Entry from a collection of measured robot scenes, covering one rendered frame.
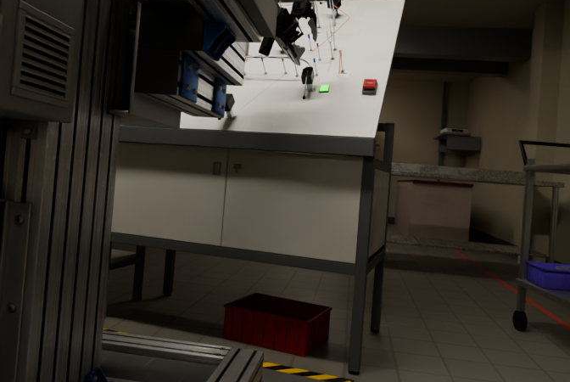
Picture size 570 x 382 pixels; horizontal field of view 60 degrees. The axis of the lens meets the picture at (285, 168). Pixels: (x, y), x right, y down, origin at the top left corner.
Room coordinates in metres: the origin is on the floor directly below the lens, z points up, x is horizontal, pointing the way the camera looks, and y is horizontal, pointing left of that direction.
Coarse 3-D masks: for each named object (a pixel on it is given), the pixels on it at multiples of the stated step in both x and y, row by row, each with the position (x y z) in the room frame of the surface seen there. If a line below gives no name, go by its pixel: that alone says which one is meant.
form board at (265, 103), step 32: (352, 0) 2.49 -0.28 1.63; (384, 0) 2.43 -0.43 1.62; (352, 32) 2.28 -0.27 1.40; (384, 32) 2.23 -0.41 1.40; (256, 64) 2.25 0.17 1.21; (288, 64) 2.20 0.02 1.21; (320, 64) 2.15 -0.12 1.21; (352, 64) 2.11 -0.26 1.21; (384, 64) 2.07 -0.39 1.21; (256, 96) 2.08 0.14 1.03; (288, 96) 2.04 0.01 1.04; (320, 96) 2.00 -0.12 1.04; (352, 96) 1.96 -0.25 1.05; (384, 96) 1.94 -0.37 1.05; (192, 128) 2.01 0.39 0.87; (224, 128) 1.97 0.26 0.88; (256, 128) 1.93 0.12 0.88; (288, 128) 1.89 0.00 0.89; (320, 128) 1.86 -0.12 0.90; (352, 128) 1.83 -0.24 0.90
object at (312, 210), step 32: (256, 160) 1.95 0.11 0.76; (288, 160) 1.90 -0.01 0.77; (320, 160) 1.87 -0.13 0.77; (352, 160) 1.83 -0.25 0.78; (256, 192) 1.94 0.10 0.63; (288, 192) 1.90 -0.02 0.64; (320, 192) 1.86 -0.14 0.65; (352, 192) 1.82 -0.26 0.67; (224, 224) 1.98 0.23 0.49; (256, 224) 1.94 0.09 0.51; (288, 224) 1.90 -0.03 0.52; (320, 224) 1.86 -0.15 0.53; (352, 224) 1.82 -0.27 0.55; (320, 256) 1.86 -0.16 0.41; (352, 256) 1.82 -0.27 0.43
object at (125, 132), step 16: (128, 128) 2.09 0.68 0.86; (144, 128) 2.07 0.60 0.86; (160, 128) 2.04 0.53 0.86; (176, 144) 2.02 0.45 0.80; (192, 144) 1.99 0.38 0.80; (208, 144) 1.97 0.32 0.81; (224, 144) 1.95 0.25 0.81; (240, 144) 1.93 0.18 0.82; (256, 144) 1.90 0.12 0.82; (272, 144) 1.88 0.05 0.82; (288, 144) 1.86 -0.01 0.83; (304, 144) 1.84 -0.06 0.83; (320, 144) 1.82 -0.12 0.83; (336, 144) 1.81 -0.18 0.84; (352, 144) 1.79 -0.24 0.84; (368, 144) 1.77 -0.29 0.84
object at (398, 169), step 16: (400, 176) 4.66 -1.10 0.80; (416, 176) 4.20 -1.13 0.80; (432, 176) 4.18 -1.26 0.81; (448, 176) 4.16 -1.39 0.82; (464, 176) 4.14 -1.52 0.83; (480, 176) 4.76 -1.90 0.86; (496, 176) 4.74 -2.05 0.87; (512, 176) 4.72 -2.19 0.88; (400, 240) 4.37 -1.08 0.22; (416, 240) 4.47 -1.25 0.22; (432, 240) 4.57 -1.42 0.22; (448, 240) 4.68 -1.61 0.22; (528, 256) 4.64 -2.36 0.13; (544, 256) 4.10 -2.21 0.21
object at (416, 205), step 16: (400, 192) 7.97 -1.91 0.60; (416, 192) 6.41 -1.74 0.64; (432, 192) 6.38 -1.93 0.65; (448, 192) 6.35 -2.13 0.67; (464, 192) 6.32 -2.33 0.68; (400, 208) 7.78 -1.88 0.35; (416, 208) 6.41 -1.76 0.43; (432, 208) 6.38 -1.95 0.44; (448, 208) 6.35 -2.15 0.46; (464, 208) 6.32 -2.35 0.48; (400, 224) 7.59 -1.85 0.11; (416, 224) 6.40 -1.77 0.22; (432, 224) 6.38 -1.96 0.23; (448, 224) 6.35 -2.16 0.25; (464, 224) 6.32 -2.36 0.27; (464, 240) 6.32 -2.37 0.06
